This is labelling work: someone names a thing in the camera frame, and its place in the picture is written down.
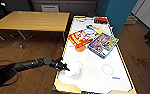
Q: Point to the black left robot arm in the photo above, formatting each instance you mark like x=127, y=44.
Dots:
x=27, y=64

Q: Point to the small orange round object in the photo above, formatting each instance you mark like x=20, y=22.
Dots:
x=79, y=48

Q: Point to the orange board game box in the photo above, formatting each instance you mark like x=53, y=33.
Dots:
x=78, y=37

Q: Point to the white air hockey table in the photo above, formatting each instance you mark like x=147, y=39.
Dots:
x=94, y=80

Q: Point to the blue yellow board game box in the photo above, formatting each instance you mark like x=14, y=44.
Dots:
x=91, y=31

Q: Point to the purple board game box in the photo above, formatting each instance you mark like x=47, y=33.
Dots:
x=102, y=45

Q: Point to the clear plastic bowl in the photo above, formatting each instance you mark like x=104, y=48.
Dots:
x=108, y=69

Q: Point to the large light wooden table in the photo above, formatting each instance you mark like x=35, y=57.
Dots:
x=34, y=20

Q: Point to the light grey cushion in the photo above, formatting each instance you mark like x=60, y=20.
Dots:
x=50, y=9

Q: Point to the red black box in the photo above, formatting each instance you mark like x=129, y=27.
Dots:
x=100, y=20

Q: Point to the cardboard box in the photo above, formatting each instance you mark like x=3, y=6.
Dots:
x=131, y=20

